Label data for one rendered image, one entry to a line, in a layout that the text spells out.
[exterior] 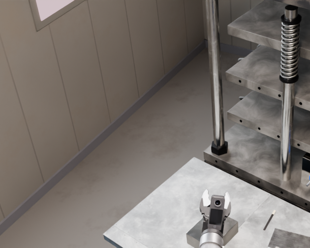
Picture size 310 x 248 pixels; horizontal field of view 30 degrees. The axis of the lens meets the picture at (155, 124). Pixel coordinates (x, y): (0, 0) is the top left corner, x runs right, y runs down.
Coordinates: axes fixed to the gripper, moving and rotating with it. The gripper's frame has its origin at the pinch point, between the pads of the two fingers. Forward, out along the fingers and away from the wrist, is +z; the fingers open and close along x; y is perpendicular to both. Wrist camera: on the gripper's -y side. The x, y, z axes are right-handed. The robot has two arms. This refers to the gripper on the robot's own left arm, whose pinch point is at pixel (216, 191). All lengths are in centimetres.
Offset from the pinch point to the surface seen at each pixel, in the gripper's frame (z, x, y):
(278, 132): 87, 29, 38
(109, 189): 150, -73, 156
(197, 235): 31, -5, 60
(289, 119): 79, 31, 23
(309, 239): 28, 43, 49
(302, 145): 79, 40, 38
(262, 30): 100, 13, -11
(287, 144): 79, 33, 39
